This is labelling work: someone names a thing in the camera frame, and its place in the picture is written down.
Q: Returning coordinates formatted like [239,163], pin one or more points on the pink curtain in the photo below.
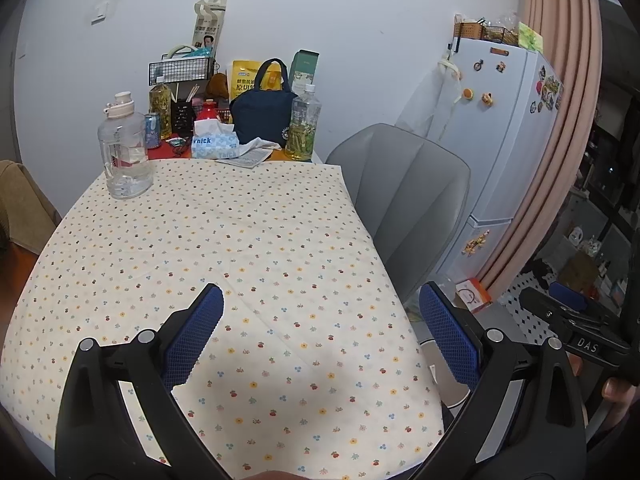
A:
[565,135]

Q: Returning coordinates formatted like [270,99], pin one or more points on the storage shelf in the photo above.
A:
[615,200]

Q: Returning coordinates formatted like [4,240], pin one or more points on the red mat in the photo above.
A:
[160,152]

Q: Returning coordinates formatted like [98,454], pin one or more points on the tall green box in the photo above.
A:
[305,67]

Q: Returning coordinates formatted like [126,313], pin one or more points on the brown plush toy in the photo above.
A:
[217,87]

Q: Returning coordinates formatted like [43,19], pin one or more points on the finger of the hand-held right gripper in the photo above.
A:
[567,296]
[540,305]

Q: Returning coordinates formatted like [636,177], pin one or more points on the gold lizard fridge magnet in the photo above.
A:
[476,243]

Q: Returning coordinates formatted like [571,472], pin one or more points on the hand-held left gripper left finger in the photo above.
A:
[192,335]

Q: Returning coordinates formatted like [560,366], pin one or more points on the brown jacket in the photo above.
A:
[25,200]

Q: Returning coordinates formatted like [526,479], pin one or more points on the white fridge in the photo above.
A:
[500,160]

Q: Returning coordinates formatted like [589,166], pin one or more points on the black utensil holder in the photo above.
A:
[182,115]

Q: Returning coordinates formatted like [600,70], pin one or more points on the white printed tote bag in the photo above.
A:
[210,25]

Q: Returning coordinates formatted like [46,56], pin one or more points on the dark cloth bundle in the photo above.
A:
[542,268]

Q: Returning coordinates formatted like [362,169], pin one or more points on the navy lunch bag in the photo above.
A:
[260,115]

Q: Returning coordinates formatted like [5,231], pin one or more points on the floral tablecloth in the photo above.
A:
[225,220]

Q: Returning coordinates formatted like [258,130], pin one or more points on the person's right hand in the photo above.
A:
[620,392]

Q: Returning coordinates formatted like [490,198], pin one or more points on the white figurine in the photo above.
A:
[575,236]

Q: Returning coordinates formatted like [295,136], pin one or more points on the large clear water jug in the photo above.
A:
[125,160]

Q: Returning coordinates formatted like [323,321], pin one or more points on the black hook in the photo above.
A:
[453,45]

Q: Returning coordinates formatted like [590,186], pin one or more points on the blue tissue box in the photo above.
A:
[212,145]

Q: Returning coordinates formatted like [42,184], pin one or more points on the yellow snack bag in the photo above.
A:
[242,80]

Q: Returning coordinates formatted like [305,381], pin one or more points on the cluster of fridge magnets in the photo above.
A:
[546,94]

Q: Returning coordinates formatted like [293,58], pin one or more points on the printed paper sheets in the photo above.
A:
[250,157]

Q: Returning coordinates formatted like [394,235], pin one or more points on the large green tea bottle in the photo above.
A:
[302,130]

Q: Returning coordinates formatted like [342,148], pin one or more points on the bicycle fridge magnet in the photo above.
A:
[478,65]

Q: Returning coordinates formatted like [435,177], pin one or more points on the red bottle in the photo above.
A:
[206,111]

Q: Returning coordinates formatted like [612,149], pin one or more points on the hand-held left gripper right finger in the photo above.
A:
[447,335]

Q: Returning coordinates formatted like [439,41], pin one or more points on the grey chair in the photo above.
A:
[410,185]

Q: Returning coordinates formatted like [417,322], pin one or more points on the orange and white box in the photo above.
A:
[475,297]

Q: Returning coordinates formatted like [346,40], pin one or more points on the blue soda can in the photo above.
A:
[152,132]

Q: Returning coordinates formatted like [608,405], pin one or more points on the green and yellow card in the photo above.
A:
[530,37]

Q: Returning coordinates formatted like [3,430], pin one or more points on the large cardboard box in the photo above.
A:
[577,270]

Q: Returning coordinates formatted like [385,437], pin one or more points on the burger fridge magnet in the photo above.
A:
[468,94]

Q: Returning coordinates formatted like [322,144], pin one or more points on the white hanging bag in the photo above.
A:
[435,105]

